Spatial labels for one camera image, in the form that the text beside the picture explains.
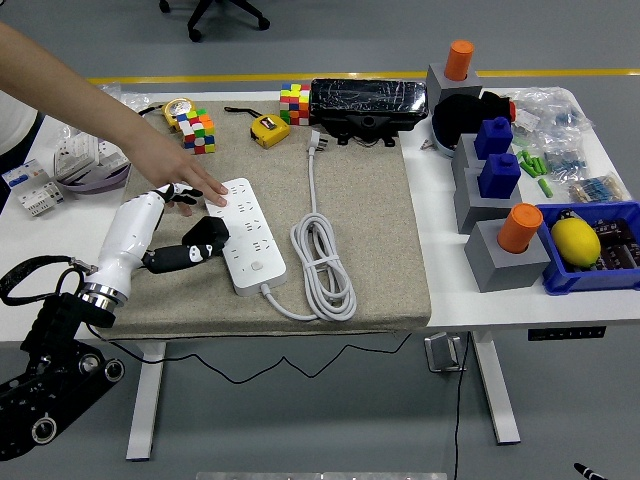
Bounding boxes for person's right hand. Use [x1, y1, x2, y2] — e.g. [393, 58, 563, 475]
[119, 127, 231, 217]

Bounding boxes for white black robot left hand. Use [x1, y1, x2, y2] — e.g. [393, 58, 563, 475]
[94, 182, 217, 295]

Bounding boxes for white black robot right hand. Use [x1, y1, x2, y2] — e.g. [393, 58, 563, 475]
[573, 459, 615, 480]

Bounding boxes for black plug adapter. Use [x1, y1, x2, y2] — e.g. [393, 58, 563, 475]
[181, 215, 231, 257]

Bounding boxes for white power strip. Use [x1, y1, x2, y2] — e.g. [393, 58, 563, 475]
[204, 177, 289, 297]

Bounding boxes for thin black plug cord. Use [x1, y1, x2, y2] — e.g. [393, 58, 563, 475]
[84, 319, 414, 386]

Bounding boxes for white-edged colourful puzzle cube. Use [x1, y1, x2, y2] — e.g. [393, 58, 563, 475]
[177, 107, 217, 156]

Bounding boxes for round yellow tape measure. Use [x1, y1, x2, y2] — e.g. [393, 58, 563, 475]
[137, 97, 197, 134]

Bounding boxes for empty clear plastic bag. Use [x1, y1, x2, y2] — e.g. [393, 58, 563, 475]
[119, 92, 151, 117]

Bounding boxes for white blue circuit breaker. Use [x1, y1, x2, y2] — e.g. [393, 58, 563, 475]
[1, 158, 67, 219]

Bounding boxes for square yellow tape measure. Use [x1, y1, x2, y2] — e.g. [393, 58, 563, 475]
[223, 105, 292, 150]

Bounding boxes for white table leg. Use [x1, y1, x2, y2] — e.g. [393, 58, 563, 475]
[124, 342, 167, 462]
[469, 332, 522, 446]

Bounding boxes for black table control panel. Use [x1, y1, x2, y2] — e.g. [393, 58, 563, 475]
[527, 325, 607, 343]

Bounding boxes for neon stickerless puzzle cube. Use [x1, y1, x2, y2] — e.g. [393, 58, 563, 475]
[278, 82, 312, 126]

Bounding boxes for black office chair base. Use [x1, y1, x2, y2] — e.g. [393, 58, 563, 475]
[158, 0, 272, 44]

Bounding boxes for person's body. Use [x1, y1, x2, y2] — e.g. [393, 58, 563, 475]
[0, 89, 41, 201]

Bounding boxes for blue plastic bin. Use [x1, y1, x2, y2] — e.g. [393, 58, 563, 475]
[534, 200, 640, 296]

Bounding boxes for silver metal hook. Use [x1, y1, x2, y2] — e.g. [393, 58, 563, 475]
[423, 332, 469, 375]

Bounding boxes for grey-brown fabric mat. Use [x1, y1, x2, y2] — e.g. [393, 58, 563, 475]
[92, 99, 434, 341]

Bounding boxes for black film-wrapped long box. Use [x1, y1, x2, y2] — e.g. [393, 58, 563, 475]
[308, 78, 430, 134]

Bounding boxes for grey square block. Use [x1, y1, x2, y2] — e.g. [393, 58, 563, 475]
[464, 218, 551, 294]
[451, 132, 489, 176]
[453, 167, 524, 235]
[425, 63, 484, 101]

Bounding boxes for yellow lemon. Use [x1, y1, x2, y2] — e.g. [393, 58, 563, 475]
[549, 218, 602, 266]

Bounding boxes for dark electronic components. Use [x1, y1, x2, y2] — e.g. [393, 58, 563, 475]
[592, 218, 640, 271]

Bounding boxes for orange cylinder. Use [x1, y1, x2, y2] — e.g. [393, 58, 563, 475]
[497, 202, 545, 255]
[443, 39, 476, 82]

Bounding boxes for clear bag tan resistors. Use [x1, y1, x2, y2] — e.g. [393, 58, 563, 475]
[569, 172, 632, 205]

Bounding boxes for blue stepped block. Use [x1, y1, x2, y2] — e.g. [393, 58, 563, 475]
[477, 152, 523, 201]
[473, 117, 515, 161]

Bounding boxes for small clear bag blue resistors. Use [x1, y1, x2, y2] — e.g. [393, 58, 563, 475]
[542, 144, 589, 181]

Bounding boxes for large clear bag blue parts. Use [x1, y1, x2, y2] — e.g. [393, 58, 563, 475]
[509, 87, 596, 146]

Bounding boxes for white wall socket panel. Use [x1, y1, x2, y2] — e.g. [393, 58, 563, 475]
[97, 139, 132, 171]
[53, 133, 101, 184]

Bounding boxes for black hanging cable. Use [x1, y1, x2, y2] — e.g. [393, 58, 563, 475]
[452, 334, 471, 480]

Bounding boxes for white power strip cord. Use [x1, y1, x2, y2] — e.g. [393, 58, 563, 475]
[259, 128, 359, 322]

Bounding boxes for black plastic bracket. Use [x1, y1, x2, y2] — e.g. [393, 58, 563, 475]
[319, 112, 401, 149]

